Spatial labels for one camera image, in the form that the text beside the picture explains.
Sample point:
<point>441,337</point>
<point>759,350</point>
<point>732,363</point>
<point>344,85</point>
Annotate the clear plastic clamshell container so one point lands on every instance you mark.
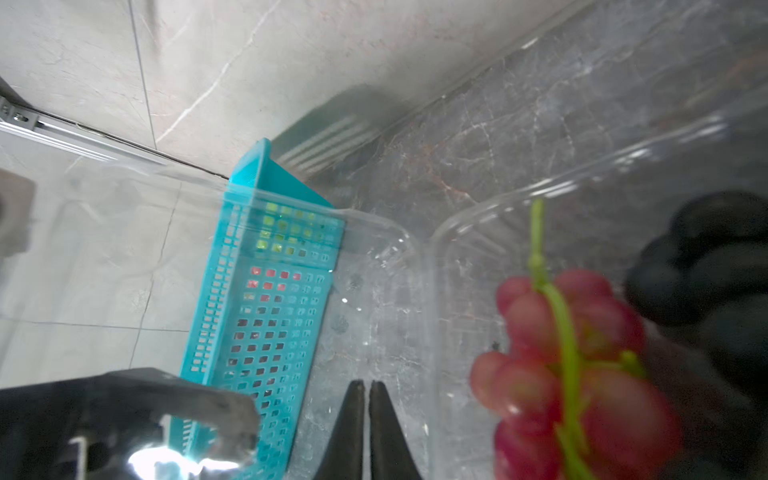
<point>102,263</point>

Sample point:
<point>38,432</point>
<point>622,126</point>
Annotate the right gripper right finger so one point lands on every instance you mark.
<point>390,457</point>

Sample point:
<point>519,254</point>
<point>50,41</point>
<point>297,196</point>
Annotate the teal plastic basket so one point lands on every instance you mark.
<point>264,291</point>

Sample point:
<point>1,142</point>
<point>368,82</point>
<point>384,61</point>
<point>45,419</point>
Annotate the dark purple grape bunch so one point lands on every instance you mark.
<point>710,271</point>

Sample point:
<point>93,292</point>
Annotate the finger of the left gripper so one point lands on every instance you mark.
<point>110,427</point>

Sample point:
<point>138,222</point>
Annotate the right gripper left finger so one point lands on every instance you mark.
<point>343,456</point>

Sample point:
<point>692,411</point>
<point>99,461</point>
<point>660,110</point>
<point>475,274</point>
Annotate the red grape bunch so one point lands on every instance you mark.
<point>571,394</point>

